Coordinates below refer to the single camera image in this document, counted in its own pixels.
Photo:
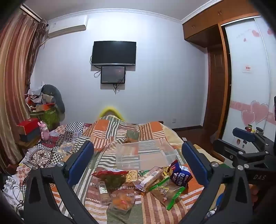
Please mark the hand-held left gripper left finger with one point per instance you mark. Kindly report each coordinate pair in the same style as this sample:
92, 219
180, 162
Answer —
83, 160

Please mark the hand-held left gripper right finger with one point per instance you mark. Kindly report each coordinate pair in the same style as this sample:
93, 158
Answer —
194, 160

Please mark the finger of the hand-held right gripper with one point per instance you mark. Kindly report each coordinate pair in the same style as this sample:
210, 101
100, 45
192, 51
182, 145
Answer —
243, 134
224, 149

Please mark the blue white snack packet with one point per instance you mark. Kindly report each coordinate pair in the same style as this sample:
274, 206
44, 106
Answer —
180, 175

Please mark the small yellow snack packet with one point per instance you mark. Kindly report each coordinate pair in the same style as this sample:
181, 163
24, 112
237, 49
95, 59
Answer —
166, 172

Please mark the red green snack bag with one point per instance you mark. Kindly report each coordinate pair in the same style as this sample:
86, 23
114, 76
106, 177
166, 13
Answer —
110, 175

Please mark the green-edged clear snack packet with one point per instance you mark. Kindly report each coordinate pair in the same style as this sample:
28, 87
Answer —
167, 192

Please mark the clear plastic container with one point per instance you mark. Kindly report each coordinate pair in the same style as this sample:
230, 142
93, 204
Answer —
146, 154

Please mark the pink striped biscuit packet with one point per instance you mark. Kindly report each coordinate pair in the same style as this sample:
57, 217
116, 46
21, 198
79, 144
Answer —
148, 178

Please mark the beige cracker packet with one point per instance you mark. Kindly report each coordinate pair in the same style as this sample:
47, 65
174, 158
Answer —
132, 176

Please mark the person's right hand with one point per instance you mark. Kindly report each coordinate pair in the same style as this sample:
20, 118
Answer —
254, 192

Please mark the white box with stickers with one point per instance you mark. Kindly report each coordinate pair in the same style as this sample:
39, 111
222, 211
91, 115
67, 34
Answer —
240, 142

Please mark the striped patchwork blanket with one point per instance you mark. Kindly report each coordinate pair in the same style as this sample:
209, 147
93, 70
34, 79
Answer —
107, 137

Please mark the checked patchwork quilt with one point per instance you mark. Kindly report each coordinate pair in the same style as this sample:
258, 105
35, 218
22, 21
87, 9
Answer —
49, 148

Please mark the narrow white-label snack packet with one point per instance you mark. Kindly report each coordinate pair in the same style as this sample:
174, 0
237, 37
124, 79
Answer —
104, 191

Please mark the white heart-print sliding door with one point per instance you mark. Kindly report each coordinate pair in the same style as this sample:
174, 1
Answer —
248, 90

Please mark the pink plush toy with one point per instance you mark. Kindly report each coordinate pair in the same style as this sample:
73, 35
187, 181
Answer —
44, 131

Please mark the brown wooden door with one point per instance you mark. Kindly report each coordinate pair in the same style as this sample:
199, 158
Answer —
215, 90

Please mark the green patterned bag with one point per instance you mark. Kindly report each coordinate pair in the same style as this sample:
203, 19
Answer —
50, 118

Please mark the clear greenish snack packet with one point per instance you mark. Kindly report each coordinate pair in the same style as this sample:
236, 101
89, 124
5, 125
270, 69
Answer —
132, 134

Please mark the yellow curved object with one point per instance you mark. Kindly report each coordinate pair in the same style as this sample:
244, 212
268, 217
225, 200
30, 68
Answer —
110, 109

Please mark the orange snack packet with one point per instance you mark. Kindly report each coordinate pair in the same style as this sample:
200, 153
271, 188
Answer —
123, 202

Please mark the dark box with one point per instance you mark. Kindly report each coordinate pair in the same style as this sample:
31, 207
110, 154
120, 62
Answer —
29, 137

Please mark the red box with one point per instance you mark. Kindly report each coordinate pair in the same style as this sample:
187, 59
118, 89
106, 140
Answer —
29, 126

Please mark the red door sticker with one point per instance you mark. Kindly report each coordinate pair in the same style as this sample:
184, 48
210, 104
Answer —
247, 68

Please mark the grey cushion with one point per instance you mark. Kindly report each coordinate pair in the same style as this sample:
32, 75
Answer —
57, 97

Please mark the pile of clutter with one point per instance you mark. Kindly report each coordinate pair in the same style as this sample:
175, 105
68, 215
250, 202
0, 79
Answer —
35, 97

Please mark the striped brown curtain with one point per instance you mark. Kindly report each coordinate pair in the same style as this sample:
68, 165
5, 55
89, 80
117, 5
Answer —
15, 75

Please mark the wooden overhead cabinet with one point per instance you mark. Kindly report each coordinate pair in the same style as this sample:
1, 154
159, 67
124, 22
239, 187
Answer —
202, 25

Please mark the white air conditioner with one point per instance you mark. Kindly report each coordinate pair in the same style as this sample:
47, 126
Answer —
68, 25

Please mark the small black wall monitor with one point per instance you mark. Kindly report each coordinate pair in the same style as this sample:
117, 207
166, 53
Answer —
113, 74

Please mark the black wall television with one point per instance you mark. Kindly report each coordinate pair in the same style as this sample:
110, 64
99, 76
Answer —
114, 52

